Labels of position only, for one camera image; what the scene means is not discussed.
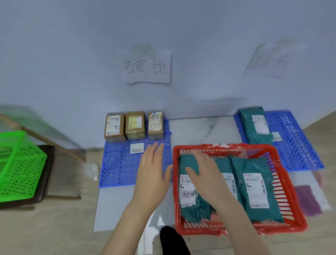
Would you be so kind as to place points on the person's right hand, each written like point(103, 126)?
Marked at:
point(207, 181)

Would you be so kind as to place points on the person's left hand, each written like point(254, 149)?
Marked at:
point(151, 181)

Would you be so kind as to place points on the person's left little finger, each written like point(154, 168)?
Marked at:
point(141, 164)

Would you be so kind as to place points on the person's left thumb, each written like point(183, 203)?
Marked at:
point(168, 172)

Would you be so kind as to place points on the person's right thumb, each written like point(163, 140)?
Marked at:
point(192, 174)

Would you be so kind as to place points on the person's left middle finger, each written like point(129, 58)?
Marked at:
point(154, 154)

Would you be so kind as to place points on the green parcel with handwritten label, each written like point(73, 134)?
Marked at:
point(190, 207)

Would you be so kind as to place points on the person's left forearm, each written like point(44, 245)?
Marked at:
point(128, 228)

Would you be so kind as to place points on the person's right forearm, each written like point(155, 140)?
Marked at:
point(236, 228)

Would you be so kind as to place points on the white barcode label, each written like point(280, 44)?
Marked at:
point(137, 148)

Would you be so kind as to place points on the blue plastic grid mat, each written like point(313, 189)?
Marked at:
point(118, 168)
point(296, 144)

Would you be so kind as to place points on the brown box with handwritten label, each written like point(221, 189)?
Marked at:
point(155, 125)

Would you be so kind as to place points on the brown box with green label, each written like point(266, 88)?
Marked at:
point(135, 125)

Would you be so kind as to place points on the brown box with white label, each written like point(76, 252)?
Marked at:
point(114, 127)

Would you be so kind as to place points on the white plastic bag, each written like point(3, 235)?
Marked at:
point(91, 169)

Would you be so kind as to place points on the large green mailer parcel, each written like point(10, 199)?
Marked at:
point(258, 184)

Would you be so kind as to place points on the person's black shoe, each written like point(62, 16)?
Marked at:
point(173, 241)

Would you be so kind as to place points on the long green mailer parcel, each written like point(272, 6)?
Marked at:
point(253, 126)

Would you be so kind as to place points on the white handwritten paper sign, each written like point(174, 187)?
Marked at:
point(273, 59)
point(147, 67)

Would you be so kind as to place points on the small white paper label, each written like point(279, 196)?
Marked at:
point(276, 136)

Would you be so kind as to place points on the red plastic basket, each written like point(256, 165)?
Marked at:
point(286, 210)

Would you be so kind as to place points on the green plastic basket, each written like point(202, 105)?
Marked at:
point(18, 168)

